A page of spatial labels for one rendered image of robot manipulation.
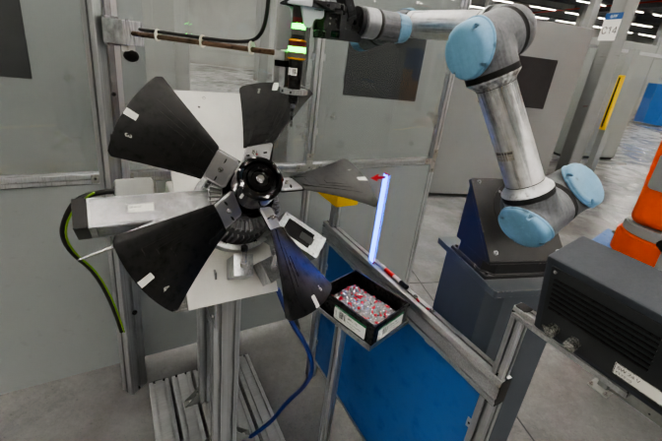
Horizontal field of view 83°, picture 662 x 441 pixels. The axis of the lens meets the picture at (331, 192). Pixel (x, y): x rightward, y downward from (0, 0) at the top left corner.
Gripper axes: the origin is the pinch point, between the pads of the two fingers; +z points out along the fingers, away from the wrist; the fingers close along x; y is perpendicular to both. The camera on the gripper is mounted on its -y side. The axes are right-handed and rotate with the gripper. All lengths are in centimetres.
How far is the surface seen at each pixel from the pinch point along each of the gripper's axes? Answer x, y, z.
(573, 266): -62, 41, -32
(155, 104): 10.2, 26.7, 28.4
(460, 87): 213, 33, -300
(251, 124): 14.2, 32.2, 3.0
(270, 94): 18.1, 24.2, -3.6
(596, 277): -66, 41, -32
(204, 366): 32, 137, 13
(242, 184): -6.5, 42.3, 11.6
